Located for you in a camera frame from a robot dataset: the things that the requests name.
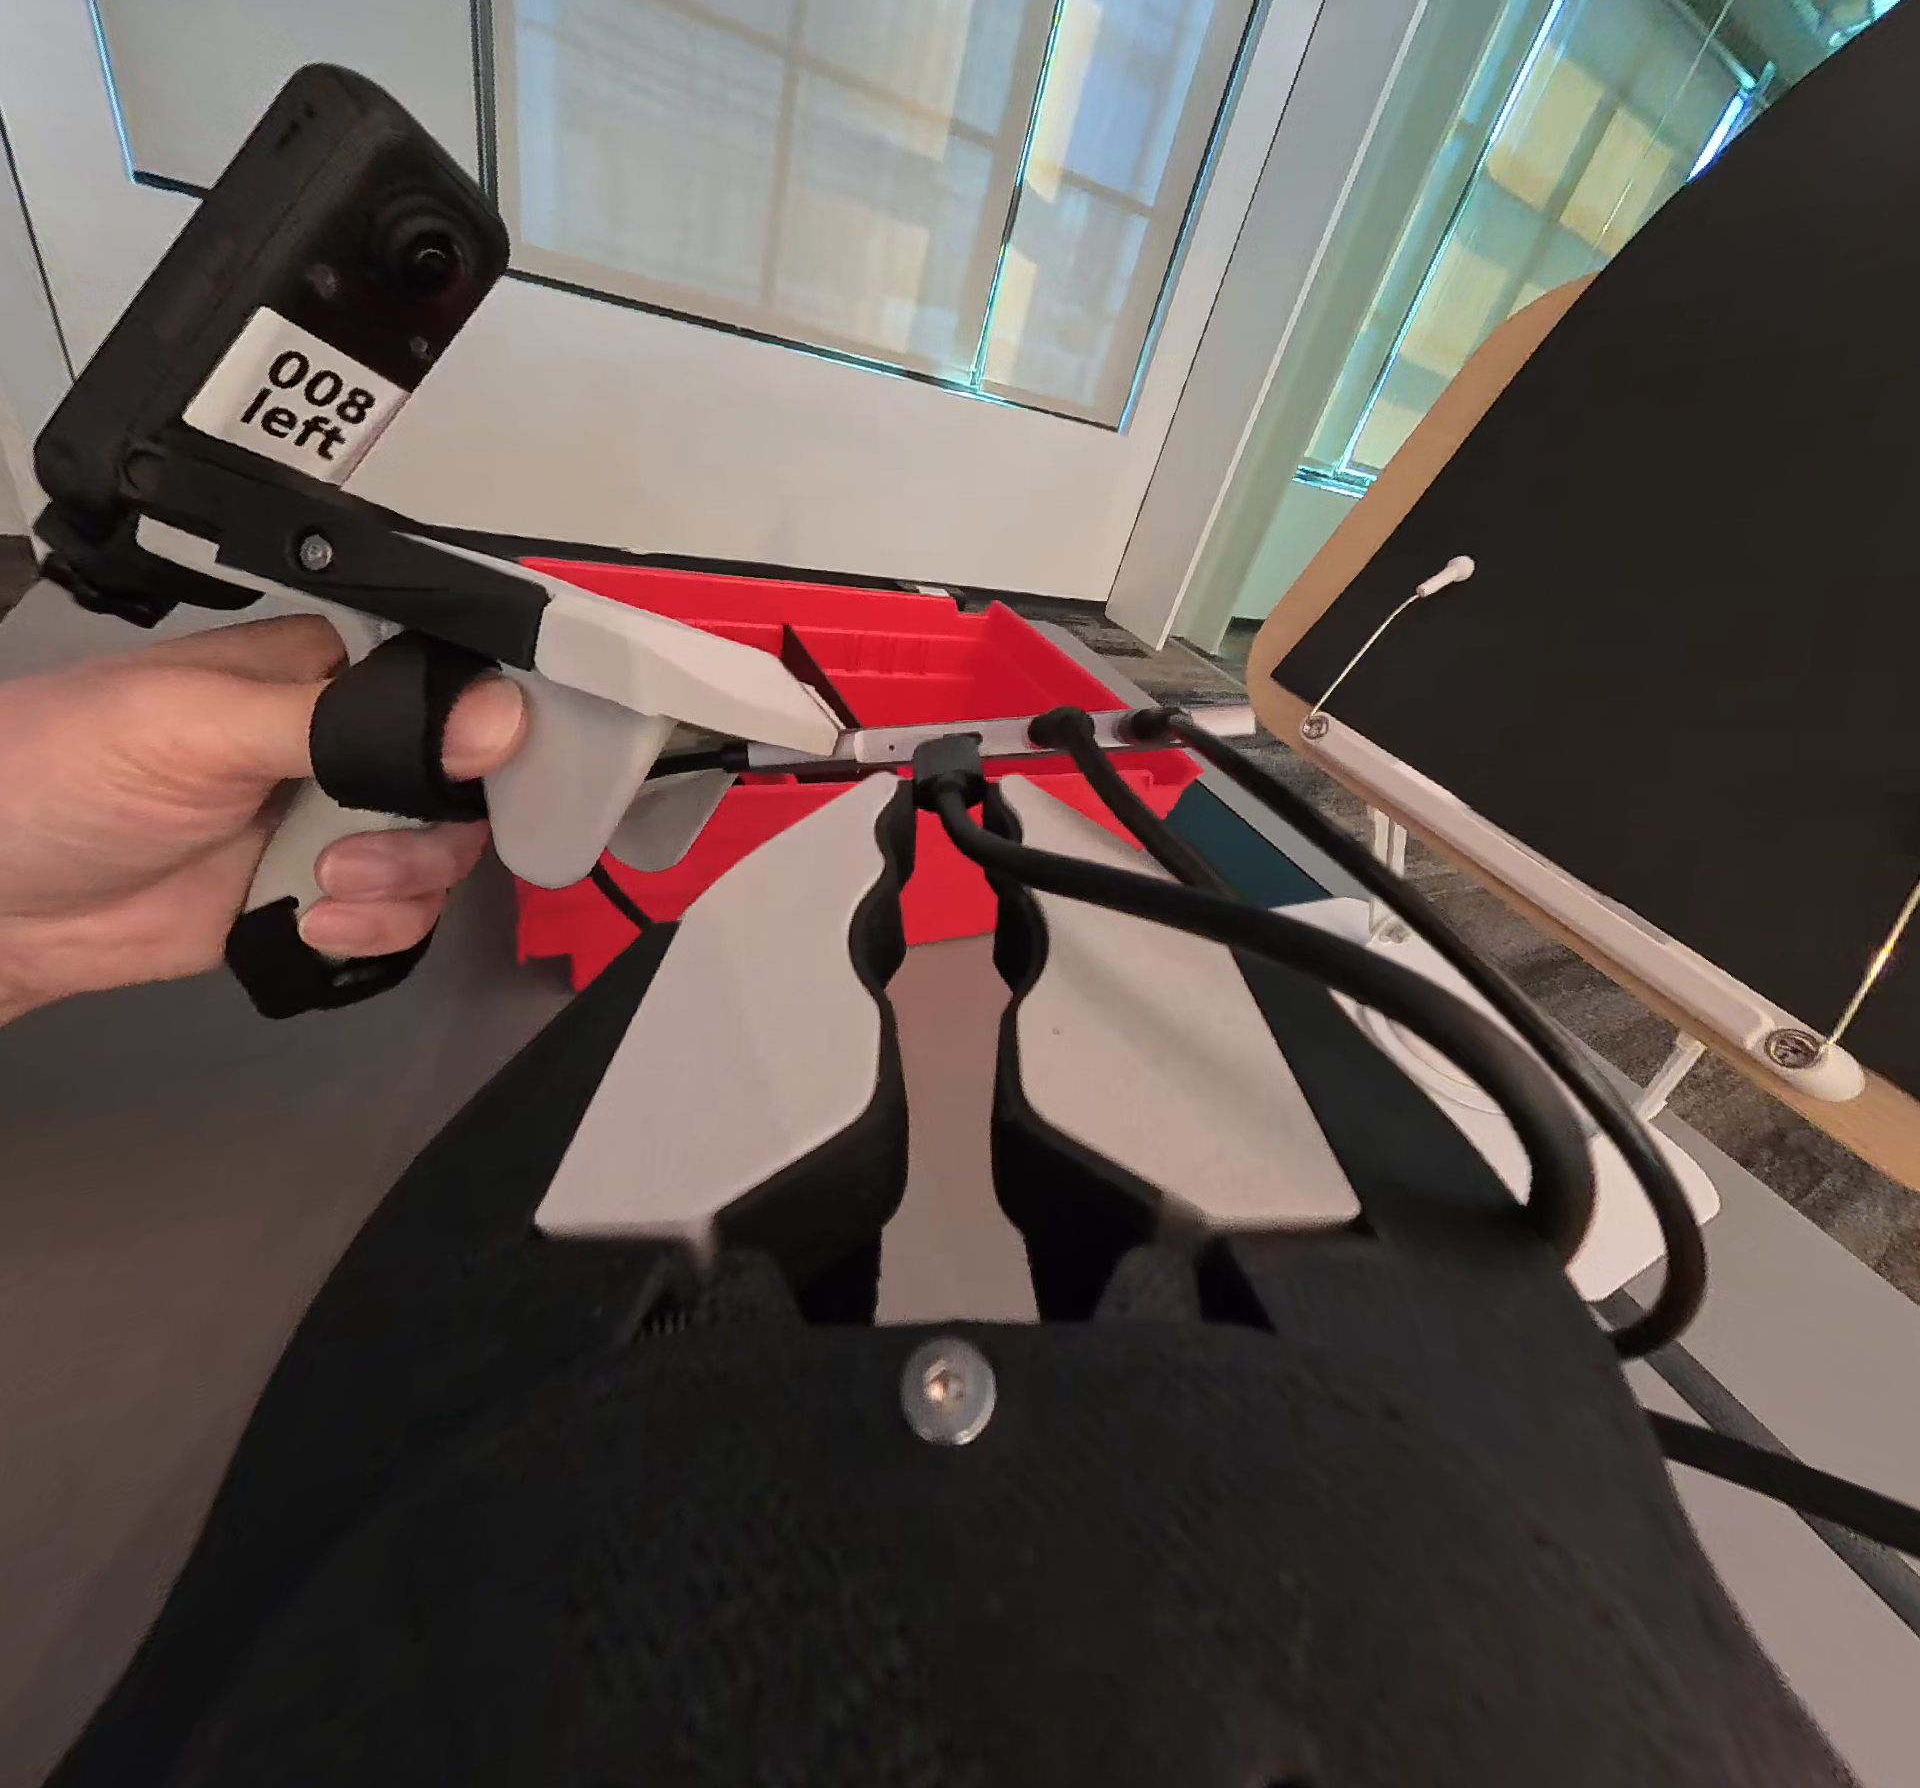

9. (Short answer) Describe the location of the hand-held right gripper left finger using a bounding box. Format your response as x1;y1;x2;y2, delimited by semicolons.
535;773;916;1325

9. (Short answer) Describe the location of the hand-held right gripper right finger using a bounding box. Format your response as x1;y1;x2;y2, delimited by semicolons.
990;773;1367;1325

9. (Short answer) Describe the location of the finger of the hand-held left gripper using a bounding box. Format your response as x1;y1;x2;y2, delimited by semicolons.
529;586;864;762

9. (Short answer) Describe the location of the silver usb hub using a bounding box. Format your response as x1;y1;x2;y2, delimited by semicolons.
661;707;1259;781

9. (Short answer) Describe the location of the red plastic bin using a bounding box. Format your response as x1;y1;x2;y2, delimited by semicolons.
515;556;1211;997

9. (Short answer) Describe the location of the black usb-c cable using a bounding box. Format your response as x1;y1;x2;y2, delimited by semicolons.
908;731;1599;1271
1028;707;1247;905
1124;707;1920;1557

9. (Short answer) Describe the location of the person's left hand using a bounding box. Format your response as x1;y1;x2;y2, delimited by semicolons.
0;617;531;1027

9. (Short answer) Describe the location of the dark teal flat pad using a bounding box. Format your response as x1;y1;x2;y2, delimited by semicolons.
1169;781;1338;910

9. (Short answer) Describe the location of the window with white blind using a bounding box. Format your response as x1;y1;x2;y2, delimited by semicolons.
1296;0;1801;489
61;0;1308;434

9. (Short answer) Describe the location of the black backdrop board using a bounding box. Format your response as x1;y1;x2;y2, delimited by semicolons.
1244;8;1920;1194

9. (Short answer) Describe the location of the white clip rail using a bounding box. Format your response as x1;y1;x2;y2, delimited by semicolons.
1302;707;1866;1103

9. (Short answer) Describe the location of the white-tipped wire clip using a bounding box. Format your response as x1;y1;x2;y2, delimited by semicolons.
1308;556;1479;740

